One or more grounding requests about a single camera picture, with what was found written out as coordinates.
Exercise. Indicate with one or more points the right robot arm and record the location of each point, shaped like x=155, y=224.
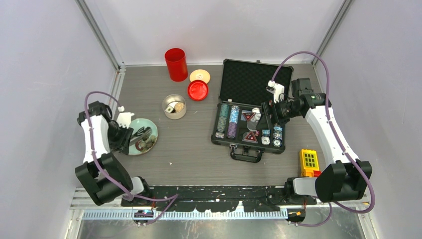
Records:
x=345, y=176

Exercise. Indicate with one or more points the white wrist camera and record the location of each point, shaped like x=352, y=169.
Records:
x=124, y=118
x=277, y=90

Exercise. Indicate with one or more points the red cylindrical container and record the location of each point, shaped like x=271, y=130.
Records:
x=176, y=64

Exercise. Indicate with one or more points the cream round inner lid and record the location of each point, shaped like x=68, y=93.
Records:
x=200, y=74

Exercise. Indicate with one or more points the round metal tin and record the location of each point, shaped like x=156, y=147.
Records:
x=174, y=98

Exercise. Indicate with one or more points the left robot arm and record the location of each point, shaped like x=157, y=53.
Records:
x=101, y=174

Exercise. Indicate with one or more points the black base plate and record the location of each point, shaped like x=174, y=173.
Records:
x=220, y=199

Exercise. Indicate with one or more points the sushi roll piece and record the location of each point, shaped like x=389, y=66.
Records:
x=171, y=108

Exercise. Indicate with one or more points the yellow toy block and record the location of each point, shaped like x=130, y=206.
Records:
x=309, y=163

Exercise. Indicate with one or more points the pale green plate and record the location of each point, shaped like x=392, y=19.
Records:
x=137, y=124

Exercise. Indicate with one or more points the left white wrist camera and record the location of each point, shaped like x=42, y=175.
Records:
x=124, y=118

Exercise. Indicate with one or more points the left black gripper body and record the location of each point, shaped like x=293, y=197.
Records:
x=118, y=136

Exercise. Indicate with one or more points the black poker chip case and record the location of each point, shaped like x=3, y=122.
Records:
x=246, y=120

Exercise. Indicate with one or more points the red round lid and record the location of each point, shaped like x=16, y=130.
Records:
x=197, y=90

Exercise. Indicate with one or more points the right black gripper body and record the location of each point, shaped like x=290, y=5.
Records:
x=283, y=111

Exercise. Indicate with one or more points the beige dumpling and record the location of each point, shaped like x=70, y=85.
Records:
x=179, y=106

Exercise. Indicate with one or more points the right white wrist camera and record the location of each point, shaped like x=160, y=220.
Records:
x=277, y=90

